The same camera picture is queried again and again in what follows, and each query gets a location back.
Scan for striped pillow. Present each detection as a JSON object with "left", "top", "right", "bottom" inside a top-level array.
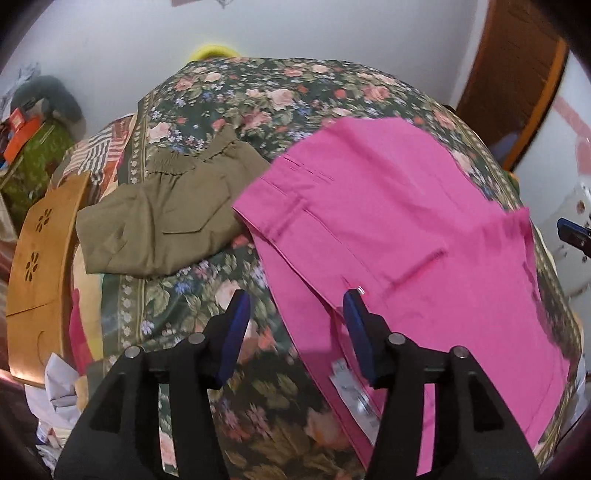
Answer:
[{"left": 51, "top": 114, "right": 136, "bottom": 204}]

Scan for orange box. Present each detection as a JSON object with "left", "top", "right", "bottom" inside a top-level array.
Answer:
[{"left": 3, "top": 108, "right": 43, "bottom": 164}]

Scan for yellow plush object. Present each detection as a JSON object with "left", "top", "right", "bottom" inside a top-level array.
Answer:
[{"left": 188, "top": 44, "right": 240, "bottom": 62}]

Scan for wooden carved headboard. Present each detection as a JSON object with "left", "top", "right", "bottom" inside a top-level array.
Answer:
[{"left": 6, "top": 172, "right": 90, "bottom": 388}]

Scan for green patterned bag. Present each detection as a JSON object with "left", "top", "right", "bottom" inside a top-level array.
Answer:
[{"left": 1, "top": 120, "right": 73, "bottom": 229}]

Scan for pink pants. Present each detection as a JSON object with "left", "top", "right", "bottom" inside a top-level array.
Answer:
[{"left": 233, "top": 118, "right": 569, "bottom": 462}]

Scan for wooden door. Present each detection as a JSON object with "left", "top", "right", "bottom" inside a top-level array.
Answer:
[{"left": 457, "top": 1, "right": 569, "bottom": 171}]

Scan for olive green folded pants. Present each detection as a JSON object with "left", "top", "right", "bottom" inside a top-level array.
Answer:
[{"left": 76, "top": 126, "right": 270, "bottom": 278}]

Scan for floral green bedspread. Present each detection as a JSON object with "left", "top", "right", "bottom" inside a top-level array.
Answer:
[{"left": 101, "top": 58, "right": 582, "bottom": 479}]

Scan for grey plush pillow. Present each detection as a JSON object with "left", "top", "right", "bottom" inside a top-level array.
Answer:
[{"left": 10, "top": 75, "right": 85, "bottom": 138}]

